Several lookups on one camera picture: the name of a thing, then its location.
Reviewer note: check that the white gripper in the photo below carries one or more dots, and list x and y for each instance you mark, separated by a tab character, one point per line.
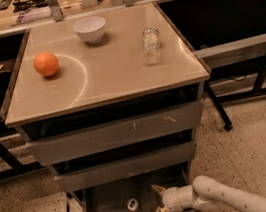
170	199

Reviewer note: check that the silver redbull can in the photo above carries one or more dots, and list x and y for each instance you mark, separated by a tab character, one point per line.
133	205

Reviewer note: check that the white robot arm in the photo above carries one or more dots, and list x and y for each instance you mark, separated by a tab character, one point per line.
202	192

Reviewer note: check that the grey bottom drawer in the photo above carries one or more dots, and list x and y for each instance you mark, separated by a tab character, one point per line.
113	197

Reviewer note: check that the grey drawer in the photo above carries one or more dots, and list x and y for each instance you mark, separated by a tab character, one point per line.
126	168
113	197
111	135

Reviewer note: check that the grey middle drawer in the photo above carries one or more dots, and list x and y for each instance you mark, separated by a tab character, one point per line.
126	168

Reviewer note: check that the grey top drawer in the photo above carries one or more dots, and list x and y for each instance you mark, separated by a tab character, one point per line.
111	135

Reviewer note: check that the grey drawer cabinet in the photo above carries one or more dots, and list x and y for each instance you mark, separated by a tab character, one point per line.
102	83

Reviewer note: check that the clear plastic bottle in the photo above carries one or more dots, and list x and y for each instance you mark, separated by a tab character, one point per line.
151	45

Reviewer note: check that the orange fruit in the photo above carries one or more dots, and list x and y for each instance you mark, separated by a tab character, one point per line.
46	64

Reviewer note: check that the white bowl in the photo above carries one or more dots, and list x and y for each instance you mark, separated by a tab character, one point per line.
90	29

